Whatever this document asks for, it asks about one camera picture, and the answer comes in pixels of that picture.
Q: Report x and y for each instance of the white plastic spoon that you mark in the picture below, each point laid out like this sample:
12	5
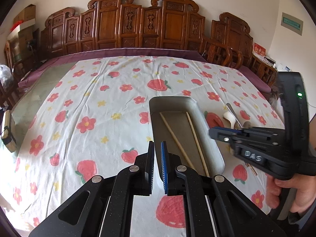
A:
228	116

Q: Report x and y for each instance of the wooden chopstick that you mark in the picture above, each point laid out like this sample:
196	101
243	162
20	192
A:
196	140
172	133

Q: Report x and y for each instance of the carved wooden sofa backrest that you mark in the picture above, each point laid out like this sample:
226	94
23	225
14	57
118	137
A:
108	22

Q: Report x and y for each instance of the red and white box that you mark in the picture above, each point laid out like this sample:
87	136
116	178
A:
21	28

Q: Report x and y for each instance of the red gift box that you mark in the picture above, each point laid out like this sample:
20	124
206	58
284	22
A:
259	49

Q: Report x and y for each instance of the white plastic bag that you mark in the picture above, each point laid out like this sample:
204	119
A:
5	75

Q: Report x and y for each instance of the person's right hand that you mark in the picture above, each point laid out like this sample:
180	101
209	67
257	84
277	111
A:
306	192

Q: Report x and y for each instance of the metal utensil tray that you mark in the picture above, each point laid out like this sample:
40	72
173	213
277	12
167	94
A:
182	123

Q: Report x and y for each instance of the brown cardboard box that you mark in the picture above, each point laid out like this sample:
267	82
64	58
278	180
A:
24	13

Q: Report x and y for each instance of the metal spoon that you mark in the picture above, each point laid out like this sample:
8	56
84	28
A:
229	107

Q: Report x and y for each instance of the grey green mat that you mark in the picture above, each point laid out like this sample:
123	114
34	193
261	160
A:
44	84

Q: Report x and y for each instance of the purple mat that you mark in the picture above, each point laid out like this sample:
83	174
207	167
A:
148	51

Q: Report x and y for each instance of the strawberry flower print bedsheet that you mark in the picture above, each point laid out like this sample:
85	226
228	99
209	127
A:
98	128

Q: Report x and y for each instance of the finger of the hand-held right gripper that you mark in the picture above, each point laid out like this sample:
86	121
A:
222	134
261	131

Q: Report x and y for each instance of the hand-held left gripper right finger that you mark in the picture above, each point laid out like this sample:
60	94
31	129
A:
163	167

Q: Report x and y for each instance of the green wall sign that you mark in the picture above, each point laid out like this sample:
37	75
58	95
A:
292	23

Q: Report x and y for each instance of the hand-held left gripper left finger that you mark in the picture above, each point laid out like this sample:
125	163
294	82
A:
151	163

